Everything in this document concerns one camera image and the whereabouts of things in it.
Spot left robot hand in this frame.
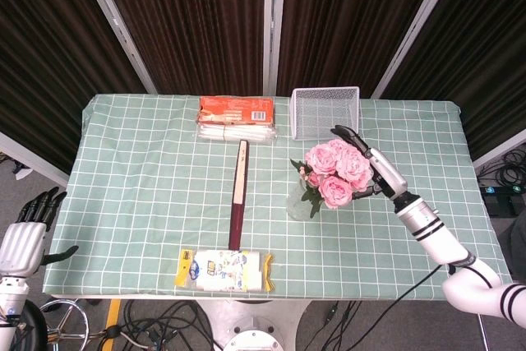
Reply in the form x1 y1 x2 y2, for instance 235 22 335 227
0 186 80 279

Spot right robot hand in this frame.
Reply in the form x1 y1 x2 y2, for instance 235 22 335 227
330 124 408 201

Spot pink artificial flower bouquet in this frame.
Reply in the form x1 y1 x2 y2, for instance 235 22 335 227
289 138 375 219

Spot frosted glass vase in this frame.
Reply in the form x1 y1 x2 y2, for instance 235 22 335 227
285 178 318 221

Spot black power strip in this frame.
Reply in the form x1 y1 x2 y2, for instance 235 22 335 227
482 185 526 197

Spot closed dark red folding fan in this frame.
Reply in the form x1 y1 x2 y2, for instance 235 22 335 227
227 139 251 252

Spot dark brown partition panel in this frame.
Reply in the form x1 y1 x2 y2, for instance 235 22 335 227
92 0 266 96
0 0 148 175
381 0 526 162
275 0 448 98

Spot orange pack of white straws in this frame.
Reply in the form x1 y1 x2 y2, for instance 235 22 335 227
195 95 279 145

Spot green checkered tablecloth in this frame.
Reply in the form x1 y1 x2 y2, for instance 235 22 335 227
43 93 514 301

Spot yellow white snack package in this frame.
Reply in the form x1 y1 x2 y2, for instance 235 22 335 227
173 247 275 293

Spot white wire mesh basket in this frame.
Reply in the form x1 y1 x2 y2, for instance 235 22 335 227
289 85 362 141

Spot chrome stool frame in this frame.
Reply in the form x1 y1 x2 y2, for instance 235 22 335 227
35 300 91 346

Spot black floor cables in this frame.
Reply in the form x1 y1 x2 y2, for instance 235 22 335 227
85 299 219 351

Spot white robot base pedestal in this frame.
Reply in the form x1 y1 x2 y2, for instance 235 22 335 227
196 299 313 351

